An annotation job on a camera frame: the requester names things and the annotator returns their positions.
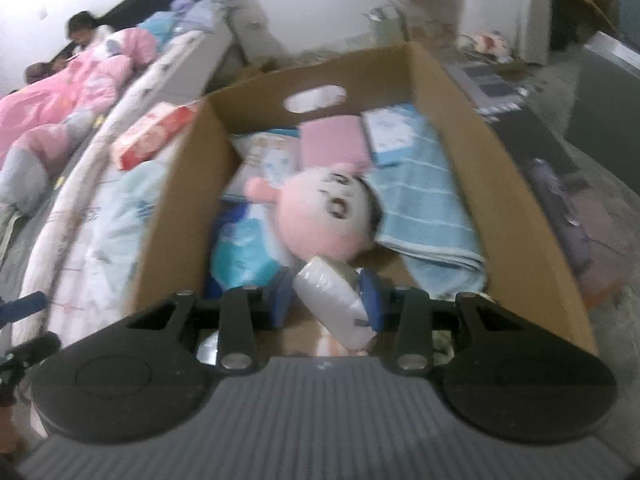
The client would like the white plastic bag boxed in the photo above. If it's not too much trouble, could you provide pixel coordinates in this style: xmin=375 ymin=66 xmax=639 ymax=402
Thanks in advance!
xmin=47 ymin=160 xmax=168 ymax=346

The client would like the white tissue pack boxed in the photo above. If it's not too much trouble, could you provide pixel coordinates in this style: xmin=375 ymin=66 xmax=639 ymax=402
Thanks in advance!
xmin=293 ymin=256 xmax=376 ymax=351

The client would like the orange patterned cloth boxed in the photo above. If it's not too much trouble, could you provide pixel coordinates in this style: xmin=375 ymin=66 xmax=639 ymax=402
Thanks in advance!
xmin=280 ymin=318 xmax=369 ymax=358

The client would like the pink grey quilt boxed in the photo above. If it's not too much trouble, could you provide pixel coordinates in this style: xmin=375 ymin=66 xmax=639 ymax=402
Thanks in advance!
xmin=1 ymin=27 xmax=157 ymax=216

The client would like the green paper bag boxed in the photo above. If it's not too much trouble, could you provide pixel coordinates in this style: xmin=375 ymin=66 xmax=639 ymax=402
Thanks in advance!
xmin=368 ymin=6 xmax=405 ymax=47

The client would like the white fringed blanket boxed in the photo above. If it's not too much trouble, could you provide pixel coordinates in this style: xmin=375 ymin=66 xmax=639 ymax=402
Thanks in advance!
xmin=1 ymin=27 xmax=220 ymax=344

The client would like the brown cardboard box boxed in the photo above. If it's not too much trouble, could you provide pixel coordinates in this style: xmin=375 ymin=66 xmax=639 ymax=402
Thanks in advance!
xmin=127 ymin=41 xmax=599 ymax=356

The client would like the pink cloth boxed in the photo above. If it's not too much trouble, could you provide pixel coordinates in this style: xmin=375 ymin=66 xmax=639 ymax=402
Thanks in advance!
xmin=298 ymin=115 xmax=372 ymax=172

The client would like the plush toy on floor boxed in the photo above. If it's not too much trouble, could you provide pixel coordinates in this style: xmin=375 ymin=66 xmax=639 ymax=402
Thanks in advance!
xmin=457 ymin=32 xmax=511 ymax=58

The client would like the blue purple clothes pile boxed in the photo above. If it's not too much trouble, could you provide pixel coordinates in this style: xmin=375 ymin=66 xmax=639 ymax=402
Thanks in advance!
xmin=137 ymin=0 xmax=238 ymax=50

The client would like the pink plush doll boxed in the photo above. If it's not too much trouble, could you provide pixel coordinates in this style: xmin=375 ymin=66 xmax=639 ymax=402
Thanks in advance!
xmin=244 ymin=164 xmax=380 ymax=262

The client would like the child on bed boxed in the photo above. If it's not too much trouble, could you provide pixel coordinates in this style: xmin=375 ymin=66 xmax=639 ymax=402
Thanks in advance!
xmin=66 ymin=11 xmax=114 ymax=53

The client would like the blue white tissue box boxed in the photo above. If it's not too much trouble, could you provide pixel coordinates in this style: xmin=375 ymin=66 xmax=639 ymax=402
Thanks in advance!
xmin=361 ymin=104 xmax=422 ymax=167

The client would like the open cardboard box with pink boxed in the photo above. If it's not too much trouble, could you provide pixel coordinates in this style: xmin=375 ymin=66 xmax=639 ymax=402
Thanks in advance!
xmin=388 ymin=0 xmax=463 ymax=50

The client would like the blue towel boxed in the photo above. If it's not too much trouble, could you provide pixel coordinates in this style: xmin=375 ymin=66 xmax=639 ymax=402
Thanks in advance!
xmin=367 ymin=115 xmax=487 ymax=298

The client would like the red pink wipes pack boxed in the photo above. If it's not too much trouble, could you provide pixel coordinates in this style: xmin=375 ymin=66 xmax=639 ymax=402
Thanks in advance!
xmin=110 ymin=101 xmax=200 ymax=171

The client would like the green floral scrunchie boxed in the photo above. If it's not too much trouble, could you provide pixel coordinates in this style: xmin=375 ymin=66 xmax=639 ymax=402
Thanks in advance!
xmin=432 ymin=330 xmax=454 ymax=366

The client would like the blue white wipes pack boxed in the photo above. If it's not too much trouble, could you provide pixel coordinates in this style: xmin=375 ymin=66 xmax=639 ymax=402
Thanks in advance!
xmin=222 ymin=129 xmax=300 ymax=202

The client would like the blue wet wipes pack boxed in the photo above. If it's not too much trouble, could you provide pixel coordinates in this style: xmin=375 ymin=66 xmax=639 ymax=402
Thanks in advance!
xmin=205 ymin=203 xmax=297 ymax=298

